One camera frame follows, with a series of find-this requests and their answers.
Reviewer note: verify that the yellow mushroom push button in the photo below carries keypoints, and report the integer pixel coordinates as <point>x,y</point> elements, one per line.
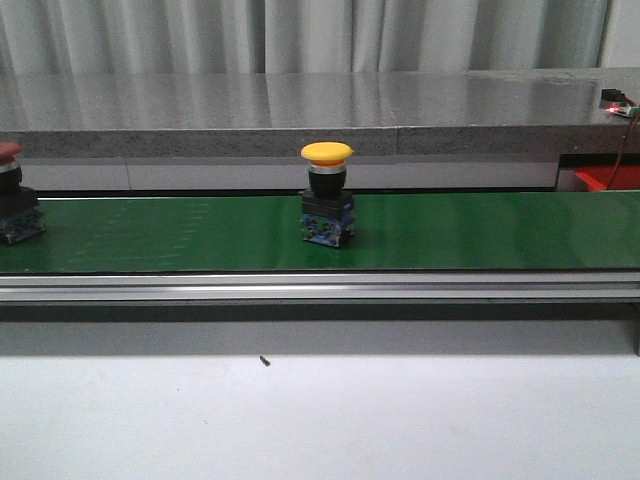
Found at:
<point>327,208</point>

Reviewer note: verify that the red mushroom push button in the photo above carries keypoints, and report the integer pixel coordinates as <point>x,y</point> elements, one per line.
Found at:
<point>21,217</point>

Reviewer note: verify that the green conveyor belt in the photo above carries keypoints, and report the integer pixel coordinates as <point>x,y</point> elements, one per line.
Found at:
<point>458,231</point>

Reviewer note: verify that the grey stone counter slab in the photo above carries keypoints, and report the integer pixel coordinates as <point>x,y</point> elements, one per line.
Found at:
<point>274,115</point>

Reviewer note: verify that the red plastic tray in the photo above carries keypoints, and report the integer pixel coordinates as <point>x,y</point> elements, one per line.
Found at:
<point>599,178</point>

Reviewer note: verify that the small green circuit board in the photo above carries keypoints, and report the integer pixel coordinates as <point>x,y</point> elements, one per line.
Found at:
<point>615,102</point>

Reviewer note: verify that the white curtain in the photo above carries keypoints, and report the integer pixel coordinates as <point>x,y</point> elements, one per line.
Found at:
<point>133,37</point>

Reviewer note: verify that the aluminium conveyor frame rail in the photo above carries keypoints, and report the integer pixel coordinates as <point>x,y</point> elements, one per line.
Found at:
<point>449,287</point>

